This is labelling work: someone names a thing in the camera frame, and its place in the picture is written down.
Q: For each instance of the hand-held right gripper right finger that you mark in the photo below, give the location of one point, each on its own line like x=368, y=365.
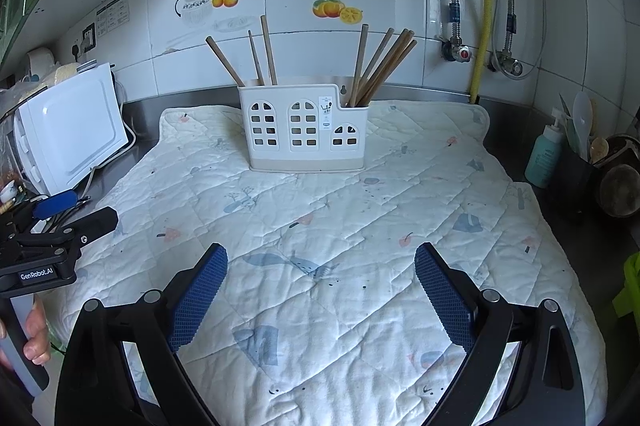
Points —
x=442, y=296

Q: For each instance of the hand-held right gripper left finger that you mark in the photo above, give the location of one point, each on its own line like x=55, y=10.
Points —
x=197, y=296

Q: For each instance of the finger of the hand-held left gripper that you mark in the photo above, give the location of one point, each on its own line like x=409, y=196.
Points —
x=55, y=203
x=95, y=223

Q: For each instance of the white plastic chopstick holder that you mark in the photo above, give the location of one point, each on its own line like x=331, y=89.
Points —
x=300, y=162

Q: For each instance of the brown wooden chopstick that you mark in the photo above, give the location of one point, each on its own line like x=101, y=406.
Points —
x=225, y=61
x=256, y=58
x=268, y=51

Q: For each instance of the bunch of wooden chopsticks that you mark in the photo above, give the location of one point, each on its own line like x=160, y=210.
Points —
x=360, y=56

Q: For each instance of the person's left hand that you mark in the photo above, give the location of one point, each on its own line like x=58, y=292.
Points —
x=39, y=336

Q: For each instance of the small white cup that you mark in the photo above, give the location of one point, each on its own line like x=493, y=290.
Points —
x=9, y=195

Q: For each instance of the white microwave oven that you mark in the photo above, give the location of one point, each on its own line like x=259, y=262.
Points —
x=75, y=131

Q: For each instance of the cream plastic bag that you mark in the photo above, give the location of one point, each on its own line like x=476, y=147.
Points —
x=62, y=75

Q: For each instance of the white quilted printed mat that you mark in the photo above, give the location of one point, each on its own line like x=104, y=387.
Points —
x=325, y=216

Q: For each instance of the white paper roll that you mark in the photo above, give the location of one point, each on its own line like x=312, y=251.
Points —
x=40, y=58

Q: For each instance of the teal pump soap bottle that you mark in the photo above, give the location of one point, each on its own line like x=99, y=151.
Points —
x=542, y=161

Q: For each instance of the black utensil cup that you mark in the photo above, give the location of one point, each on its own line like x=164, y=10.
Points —
x=580, y=186

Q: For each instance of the dark cooking pot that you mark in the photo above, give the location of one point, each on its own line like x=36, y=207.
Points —
x=620, y=191

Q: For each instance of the wooden spoon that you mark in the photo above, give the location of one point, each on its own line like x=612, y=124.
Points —
x=599, y=148

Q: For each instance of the white rice paddle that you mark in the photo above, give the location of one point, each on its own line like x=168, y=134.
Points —
x=582, y=116

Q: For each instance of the metal water valve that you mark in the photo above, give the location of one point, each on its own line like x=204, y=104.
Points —
x=510, y=66

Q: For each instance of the metal valve with red knob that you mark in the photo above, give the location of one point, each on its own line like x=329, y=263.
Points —
x=457, y=52

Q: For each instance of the yellow gas pipe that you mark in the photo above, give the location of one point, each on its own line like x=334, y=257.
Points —
x=487, y=6

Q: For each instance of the black wall socket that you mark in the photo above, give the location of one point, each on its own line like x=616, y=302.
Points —
x=88, y=37

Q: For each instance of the black and white wall sticker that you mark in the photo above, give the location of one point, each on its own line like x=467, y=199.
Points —
x=112, y=15

